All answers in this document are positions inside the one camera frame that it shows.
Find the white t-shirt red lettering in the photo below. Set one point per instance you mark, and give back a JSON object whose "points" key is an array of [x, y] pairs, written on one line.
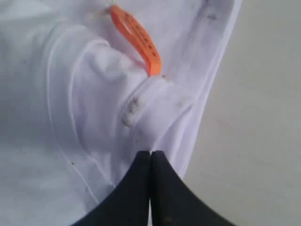
{"points": [[76, 103]]}

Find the orange garment tag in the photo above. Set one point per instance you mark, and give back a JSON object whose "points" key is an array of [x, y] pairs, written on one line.
{"points": [[138, 37]]}

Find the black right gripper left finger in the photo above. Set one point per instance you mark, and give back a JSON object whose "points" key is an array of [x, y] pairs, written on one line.
{"points": [[128, 203]]}

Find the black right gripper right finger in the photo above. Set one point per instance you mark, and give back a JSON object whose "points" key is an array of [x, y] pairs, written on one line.
{"points": [[173, 203]]}

